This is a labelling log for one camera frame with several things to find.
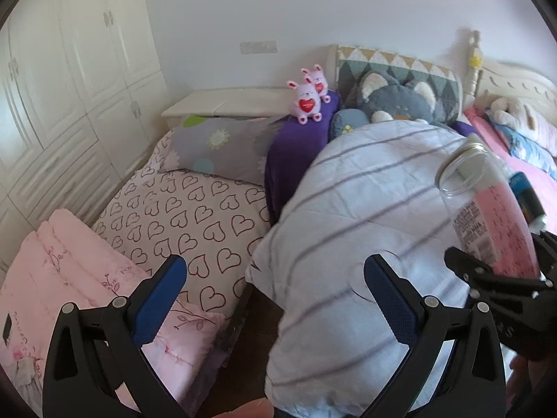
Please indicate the diamond pattern quilted headboard cover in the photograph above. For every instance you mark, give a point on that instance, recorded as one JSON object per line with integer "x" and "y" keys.
{"x": 354, "y": 62}

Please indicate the purple blanket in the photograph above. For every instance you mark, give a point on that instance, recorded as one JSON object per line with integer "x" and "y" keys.
{"x": 291, "y": 153}

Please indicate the grey cat plush cushion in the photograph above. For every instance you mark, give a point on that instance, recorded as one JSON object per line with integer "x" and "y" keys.
{"x": 380, "y": 97}

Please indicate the grey floral pillow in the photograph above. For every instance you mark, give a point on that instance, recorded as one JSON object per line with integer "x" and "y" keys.
{"x": 232, "y": 148}

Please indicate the white wardrobe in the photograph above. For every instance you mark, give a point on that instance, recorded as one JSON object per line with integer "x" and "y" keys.
{"x": 82, "y": 96}

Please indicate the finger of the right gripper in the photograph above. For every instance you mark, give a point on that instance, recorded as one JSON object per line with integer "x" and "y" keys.
{"x": 480, "y": 275}
{"x": 545, "y": 244}

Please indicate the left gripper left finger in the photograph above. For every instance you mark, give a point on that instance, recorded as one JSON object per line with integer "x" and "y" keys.
{"x": 95, "y": 365}

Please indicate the cream wooden headboard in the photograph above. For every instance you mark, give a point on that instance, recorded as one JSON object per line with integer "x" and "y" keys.
{"x": 487, "y": 80}

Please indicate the blue cartoon pillow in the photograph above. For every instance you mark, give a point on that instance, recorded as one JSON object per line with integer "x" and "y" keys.
{"x": 525, "y": 149}

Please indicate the cream bedside table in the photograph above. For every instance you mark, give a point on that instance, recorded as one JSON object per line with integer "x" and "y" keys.
{"x": 232, "y": 103}

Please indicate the heart pattern bed sheet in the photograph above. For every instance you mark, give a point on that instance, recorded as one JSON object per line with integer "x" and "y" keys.
{"x": 214, "y": 223}

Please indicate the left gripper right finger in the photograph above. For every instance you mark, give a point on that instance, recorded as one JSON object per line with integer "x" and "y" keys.
{"x": 453, "y": 367}

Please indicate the pink folded blanket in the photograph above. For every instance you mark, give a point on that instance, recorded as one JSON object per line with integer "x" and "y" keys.
{"x": 65, "y": 261}

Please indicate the blue black metal can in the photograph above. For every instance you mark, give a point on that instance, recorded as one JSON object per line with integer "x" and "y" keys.
{"x": 528, "y": 201}

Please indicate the striped light blue quilt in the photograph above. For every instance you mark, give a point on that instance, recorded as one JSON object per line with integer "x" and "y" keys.
{"x": 369, "y": 191}

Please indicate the rear pink bunny toy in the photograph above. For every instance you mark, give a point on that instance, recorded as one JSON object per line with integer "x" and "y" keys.
{"x": 320, "y": 82}

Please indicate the clear jar with pink label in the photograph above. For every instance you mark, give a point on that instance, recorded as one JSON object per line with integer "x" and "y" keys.
{"x": 484, "y": 212}

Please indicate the pink bunny toy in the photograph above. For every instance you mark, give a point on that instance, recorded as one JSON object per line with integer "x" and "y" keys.
{"x": 307, "y": 103}
{"x": 320, "y": 82}

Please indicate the pink fleece bedspread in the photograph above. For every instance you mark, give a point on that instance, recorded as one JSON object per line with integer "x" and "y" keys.
{"x": 543, "y": 184}

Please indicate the white plush dog toy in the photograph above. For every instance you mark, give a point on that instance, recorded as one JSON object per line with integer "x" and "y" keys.
{"x": 519, "y": 115}

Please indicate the front pink bunny toy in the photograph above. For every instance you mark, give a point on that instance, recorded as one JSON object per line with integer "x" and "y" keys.
{"x": 307, "y": 103}

